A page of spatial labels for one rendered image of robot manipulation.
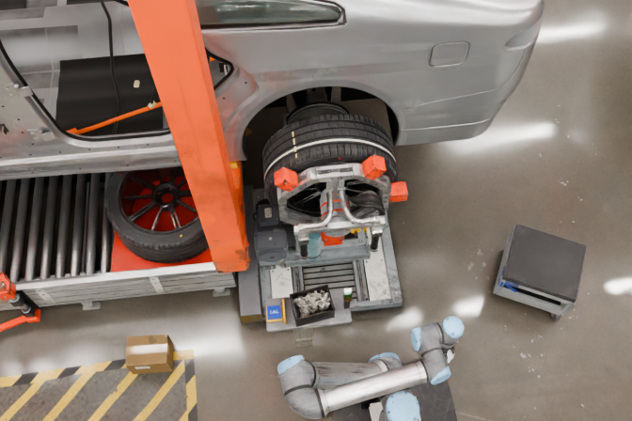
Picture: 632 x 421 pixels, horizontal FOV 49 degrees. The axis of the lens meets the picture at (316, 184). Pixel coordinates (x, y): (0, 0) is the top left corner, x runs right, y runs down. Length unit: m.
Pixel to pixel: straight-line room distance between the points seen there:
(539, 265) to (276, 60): 1.87
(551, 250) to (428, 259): 0.71
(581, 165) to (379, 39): 2.17
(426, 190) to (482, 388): 1.25
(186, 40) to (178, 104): 0.31
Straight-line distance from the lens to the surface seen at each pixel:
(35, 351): 4.29
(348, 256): 4.01
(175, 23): 2.07
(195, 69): 2.22
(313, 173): 3.15
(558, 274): 3.98
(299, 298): 3.48
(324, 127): 3.22
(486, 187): 4.53
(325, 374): 3.00
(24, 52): 4.23
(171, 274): 3.82
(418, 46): 3.07
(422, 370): 2.92
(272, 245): 3.78
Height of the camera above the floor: 3.83
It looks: 60 degrees down
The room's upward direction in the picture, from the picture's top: 1 degrees counter-clockwise
